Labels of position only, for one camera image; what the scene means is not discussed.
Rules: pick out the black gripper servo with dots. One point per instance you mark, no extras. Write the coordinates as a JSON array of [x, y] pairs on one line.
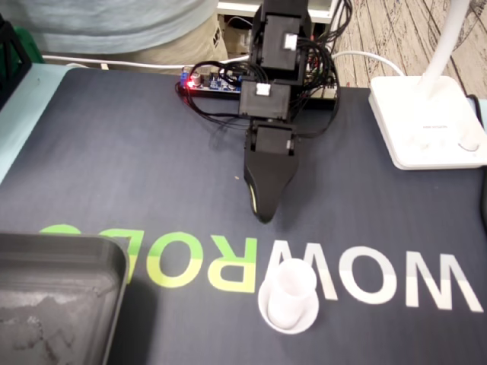
[[272, 138]]

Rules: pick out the blue circuit board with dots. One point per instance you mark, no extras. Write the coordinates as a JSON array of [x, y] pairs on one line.
[[213, 83]]

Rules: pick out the short white plastic cup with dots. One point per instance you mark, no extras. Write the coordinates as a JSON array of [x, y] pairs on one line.
[[309, 317]]

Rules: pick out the dark WOWROBO printed mat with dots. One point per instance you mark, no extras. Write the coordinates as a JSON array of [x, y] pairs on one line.
[[114, 152]]

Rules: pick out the white desk lamp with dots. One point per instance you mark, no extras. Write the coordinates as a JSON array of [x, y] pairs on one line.
[[418, 121]]

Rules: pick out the white shelf unit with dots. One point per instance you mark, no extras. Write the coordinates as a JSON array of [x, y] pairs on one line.
[[323, 11]]

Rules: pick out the person in grey shirt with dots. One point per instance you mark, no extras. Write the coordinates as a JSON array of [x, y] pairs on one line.
[[114, 23]]

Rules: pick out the dark grey metal tray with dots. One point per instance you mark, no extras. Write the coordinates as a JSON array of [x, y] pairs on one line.
[[57, 304]]

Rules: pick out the green box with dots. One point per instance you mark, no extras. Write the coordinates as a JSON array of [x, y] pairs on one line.
[[34, 49]]

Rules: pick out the black truss stand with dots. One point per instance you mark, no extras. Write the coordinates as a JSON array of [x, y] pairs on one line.
[[11, 57]]

